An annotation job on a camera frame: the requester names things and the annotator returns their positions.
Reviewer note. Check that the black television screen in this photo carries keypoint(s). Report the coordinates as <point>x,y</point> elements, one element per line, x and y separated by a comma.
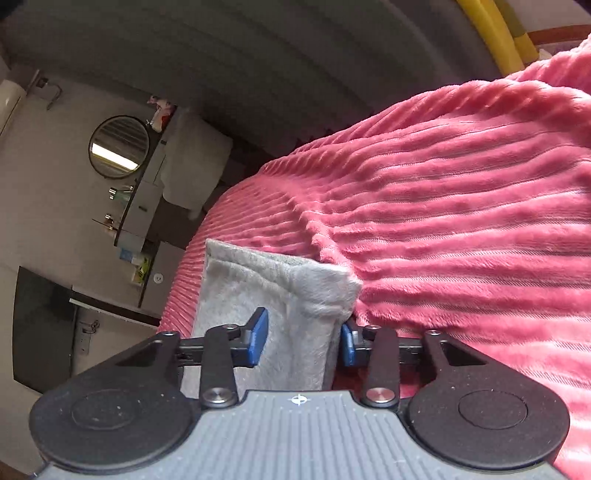
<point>41,327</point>

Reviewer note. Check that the metal wall hook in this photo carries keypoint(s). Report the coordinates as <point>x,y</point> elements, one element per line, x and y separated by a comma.
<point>54,96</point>

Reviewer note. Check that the round wall mirror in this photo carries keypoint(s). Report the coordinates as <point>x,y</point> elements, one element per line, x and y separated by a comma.
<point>119,146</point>

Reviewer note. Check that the cream wall appliance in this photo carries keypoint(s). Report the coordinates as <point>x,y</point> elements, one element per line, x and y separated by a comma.
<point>9,106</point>

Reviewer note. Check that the grey curtain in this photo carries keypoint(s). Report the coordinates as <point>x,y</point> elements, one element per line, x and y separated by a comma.
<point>231,55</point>

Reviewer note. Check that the wooden bed frame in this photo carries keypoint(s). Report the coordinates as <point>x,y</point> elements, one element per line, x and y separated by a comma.
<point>558,34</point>

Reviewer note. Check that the small cosmetic bottle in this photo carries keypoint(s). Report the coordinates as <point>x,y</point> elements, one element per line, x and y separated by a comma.
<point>111,222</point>
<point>121,193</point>

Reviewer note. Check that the red and white plush toy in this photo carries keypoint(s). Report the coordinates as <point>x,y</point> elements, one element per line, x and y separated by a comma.
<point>161,113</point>

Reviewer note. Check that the grey fleece pants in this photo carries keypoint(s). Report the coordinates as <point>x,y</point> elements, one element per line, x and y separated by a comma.
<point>277,304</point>

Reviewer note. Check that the white fluffy chair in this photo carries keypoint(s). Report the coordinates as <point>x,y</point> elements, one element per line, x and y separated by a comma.
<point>196,157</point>

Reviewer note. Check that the green packet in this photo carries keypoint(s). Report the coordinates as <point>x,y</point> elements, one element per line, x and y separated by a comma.
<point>144,270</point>

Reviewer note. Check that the pink ribbed blanket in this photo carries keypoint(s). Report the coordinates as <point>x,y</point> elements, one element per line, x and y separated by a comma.
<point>438,207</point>

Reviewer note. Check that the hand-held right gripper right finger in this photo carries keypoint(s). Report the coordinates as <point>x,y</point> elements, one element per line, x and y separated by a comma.
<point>347,345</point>

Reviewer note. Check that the white vanity desk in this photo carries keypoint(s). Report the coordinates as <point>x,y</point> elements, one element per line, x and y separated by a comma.
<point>141,203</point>

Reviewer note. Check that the white drawer cabinet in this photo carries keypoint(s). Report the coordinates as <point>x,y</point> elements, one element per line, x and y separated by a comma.
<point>161,277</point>

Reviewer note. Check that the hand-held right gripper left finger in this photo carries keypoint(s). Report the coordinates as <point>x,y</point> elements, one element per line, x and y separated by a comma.
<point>257,337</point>

